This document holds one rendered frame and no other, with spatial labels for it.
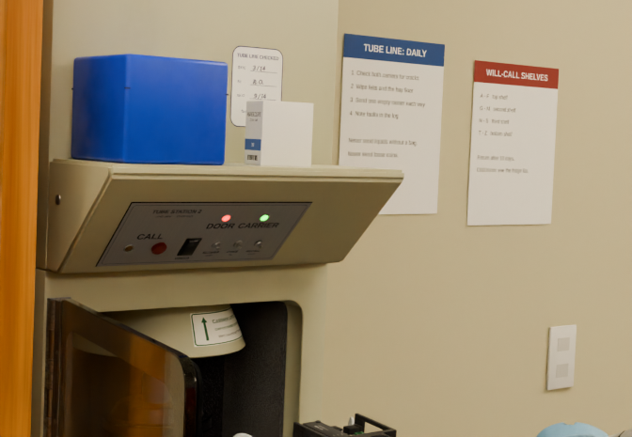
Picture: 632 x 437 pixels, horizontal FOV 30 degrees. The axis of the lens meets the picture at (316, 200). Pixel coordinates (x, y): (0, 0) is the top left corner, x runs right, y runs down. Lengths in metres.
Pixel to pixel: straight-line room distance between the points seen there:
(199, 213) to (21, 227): 0.17
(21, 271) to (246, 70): 0.34
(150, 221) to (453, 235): 1.01
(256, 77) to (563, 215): 1.09
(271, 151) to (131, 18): 0.18
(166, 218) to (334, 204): 0.18
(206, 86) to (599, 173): 1.32
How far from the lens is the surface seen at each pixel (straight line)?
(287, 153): 1.10
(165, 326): 1.18
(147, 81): 0.99
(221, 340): 1.20
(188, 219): 1.05
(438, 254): 1.95
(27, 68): 0.96
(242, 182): 1.03
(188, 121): 1.01
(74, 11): 1.08
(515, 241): 2.08
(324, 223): 1.14
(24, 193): 0.96
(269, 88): 1.18
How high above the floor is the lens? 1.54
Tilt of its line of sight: 3 degrees down
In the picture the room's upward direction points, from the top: 2 degrees clockwise
